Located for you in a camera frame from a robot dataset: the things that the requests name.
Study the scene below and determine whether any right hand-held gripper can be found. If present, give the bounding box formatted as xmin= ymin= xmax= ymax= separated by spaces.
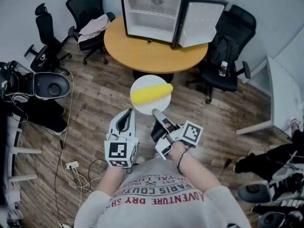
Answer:
xmin=151 ymin=108 xmax=204 ymax=161

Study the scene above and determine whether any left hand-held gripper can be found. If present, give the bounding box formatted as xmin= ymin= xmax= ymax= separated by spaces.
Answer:
xmin=104 ymin=108 xmax=139 ymax=168

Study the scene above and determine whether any yellow corn cob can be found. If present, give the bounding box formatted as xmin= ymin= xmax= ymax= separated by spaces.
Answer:
xmin=130 ymin=83 xmax=174 ymax=105

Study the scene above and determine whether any white round plate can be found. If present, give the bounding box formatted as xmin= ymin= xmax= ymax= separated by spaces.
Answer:
xmin=130 ymin=75 xmax=172 ymax=115

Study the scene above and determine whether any mini fridge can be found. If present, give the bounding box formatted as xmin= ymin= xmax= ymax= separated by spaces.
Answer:
xmin=120 ymin=0 xmax=228 ymax=49

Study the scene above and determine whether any person's left forearm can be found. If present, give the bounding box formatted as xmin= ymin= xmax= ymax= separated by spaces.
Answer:
xmin=95 ymin=166 xmax=126 ymax=197

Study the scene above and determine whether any person's right forearm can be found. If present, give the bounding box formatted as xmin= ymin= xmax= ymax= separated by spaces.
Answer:
xmin=170 ymin=141 xmax=223 ymax=192

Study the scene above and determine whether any black wrist band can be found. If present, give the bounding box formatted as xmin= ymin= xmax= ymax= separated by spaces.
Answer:
xmin=177 ymin=145 xmax=194 ymax=175

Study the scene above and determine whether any round wooden table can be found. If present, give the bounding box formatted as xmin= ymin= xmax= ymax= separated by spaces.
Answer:
xmin=104 ymin=15 xmax=209 ymax=84

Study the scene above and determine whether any grey black handheld device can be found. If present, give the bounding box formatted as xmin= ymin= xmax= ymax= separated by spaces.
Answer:
xmin=258 ymin=210 xmax=304 ymax=228
xmin=0 ymin=60 xmax=71 ymax=102
xmin=237 ymin=166 xmax=304 ymax=204

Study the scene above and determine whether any clear plastic water bottle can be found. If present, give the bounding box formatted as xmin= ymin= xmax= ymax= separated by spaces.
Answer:
xmin=218 ymin=61 xmax=228 ymax=77

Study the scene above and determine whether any person's white printed shirt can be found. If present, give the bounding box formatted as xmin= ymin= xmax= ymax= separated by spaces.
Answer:
xmin=73 ymin=158 xmax=251 ymax=228

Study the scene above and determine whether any black backpack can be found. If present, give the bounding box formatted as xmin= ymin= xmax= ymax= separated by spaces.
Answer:
xmin=209 ymin=34 xmax=239 ymax=67

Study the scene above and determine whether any beige crumpled cloth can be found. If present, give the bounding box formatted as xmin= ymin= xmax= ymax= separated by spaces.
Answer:
xmin=77 ymin=14 xmax=111 ymax=44

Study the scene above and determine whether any white rack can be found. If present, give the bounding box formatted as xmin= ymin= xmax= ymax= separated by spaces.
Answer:
xmin=4 ymin=116 xmax=43 ymax=199

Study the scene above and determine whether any black office chair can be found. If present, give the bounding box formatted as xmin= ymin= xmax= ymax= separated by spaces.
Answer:
xmin=186 ymin=4 xmax=257 ymax=104
xmin=23 ymin=3 xmax=73 ymax=76
xmin=66 ymin=0 xmax=116 ymax=66

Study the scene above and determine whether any white desk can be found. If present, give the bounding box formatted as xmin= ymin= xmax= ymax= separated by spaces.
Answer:
xmin=236 ymin=55 xmax=304 ymax=135

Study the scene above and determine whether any black looped cable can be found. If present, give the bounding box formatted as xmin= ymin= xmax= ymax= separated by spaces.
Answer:
xmin=87 ymin=159 xmax=109 ymax=192

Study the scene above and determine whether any long white cable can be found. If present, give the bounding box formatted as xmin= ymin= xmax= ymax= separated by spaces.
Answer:
xmin=54 ymin=71 xmax=75 ymax=225

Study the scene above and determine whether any thin black cable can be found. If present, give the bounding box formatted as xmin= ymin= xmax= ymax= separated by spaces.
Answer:
xmin=218 ymin=158 xmax=233 ymax=181

